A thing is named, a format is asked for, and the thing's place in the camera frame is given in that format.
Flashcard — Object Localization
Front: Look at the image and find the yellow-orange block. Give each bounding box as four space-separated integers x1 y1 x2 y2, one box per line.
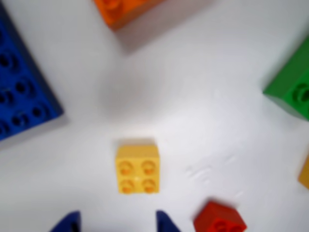
297 154 309 191

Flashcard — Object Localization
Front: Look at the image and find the orange 2x4 block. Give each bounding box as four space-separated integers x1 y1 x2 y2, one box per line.
92 0 168 31

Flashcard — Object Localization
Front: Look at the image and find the red 2x2 block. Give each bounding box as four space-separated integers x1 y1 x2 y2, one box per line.
193 201 248 232

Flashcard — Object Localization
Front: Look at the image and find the yellow 2x2 block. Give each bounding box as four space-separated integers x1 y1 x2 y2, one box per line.
115 144 161 195

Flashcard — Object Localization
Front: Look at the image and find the green block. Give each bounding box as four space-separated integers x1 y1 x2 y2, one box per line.
262 35 309 121

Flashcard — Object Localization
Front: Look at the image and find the blue 8x8 studded baseplate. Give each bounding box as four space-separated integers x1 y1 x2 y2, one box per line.
0 0 65 143

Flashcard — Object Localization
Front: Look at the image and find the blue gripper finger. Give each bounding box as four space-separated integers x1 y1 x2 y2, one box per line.
49 210 82 232
155 210 182 232

